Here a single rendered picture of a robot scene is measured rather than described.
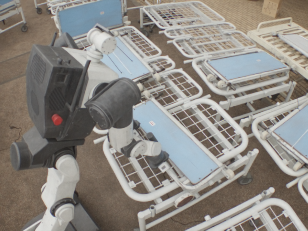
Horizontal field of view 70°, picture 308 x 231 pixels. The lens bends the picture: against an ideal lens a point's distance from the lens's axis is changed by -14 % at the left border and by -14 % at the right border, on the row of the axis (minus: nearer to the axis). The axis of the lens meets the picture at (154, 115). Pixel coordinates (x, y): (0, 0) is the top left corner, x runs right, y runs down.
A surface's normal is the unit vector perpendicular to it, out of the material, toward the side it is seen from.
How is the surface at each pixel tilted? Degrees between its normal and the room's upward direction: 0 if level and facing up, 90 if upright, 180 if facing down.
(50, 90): 90
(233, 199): 0
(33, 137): 12
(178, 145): 1
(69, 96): 90
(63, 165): 90
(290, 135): 5
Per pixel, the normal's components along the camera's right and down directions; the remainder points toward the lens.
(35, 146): -0.16, -0.58
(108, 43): 0.66, 0.55
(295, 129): -0.04, -0.75
